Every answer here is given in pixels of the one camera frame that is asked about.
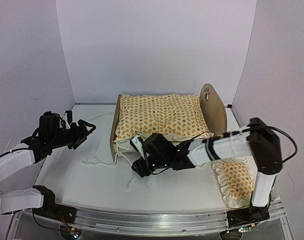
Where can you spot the duck print ruffled cushion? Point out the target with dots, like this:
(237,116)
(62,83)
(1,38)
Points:
(176,117)

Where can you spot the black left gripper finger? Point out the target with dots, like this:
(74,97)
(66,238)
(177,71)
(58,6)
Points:
(85,125)
(82,134)

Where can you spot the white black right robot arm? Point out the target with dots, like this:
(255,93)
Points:
(256,139)

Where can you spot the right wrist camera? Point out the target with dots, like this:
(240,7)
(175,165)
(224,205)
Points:
(137,143)

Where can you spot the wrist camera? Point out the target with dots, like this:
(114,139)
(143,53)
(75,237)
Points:
(137,143)
(67,119)

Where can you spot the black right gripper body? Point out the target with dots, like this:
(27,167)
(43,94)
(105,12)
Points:
(161,162)

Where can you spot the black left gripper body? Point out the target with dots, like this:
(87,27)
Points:
(67,139)

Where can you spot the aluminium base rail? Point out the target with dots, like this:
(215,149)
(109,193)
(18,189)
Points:
(129,212)

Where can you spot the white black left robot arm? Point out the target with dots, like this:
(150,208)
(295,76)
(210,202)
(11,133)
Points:
(52,133)

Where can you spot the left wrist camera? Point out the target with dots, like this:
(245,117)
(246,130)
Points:
(67,119)

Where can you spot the small duck print pillow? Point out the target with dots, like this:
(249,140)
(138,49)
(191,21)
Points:
(236,181)

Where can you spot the wooden pet bed frame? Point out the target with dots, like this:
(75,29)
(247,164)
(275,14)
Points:
(212,108)

